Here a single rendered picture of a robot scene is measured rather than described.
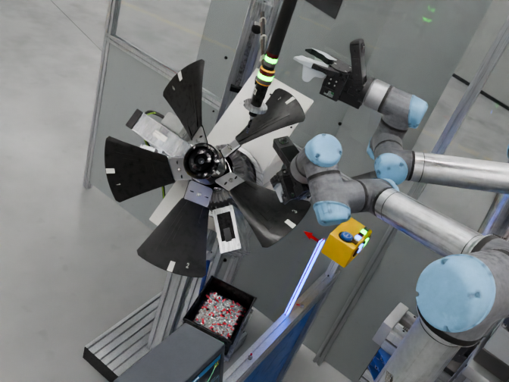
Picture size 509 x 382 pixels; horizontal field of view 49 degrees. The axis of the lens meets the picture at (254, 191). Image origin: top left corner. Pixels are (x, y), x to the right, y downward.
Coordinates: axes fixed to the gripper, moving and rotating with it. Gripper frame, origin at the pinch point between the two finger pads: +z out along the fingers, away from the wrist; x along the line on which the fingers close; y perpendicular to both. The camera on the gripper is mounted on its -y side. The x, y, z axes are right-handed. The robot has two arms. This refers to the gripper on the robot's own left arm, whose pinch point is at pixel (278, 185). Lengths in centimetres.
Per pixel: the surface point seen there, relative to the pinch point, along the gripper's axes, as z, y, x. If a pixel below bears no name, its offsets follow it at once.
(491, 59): 2, -25, 88
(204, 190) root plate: 29.4, -10.5, -13.4
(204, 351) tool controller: -24, 35, -35
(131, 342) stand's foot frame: 124, 27, -43
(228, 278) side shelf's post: 125, 11, 8
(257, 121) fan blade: 18.9, -26.2, 7.2
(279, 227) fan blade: 14.5, 9.2, 1.9
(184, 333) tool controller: -20, 30, -38
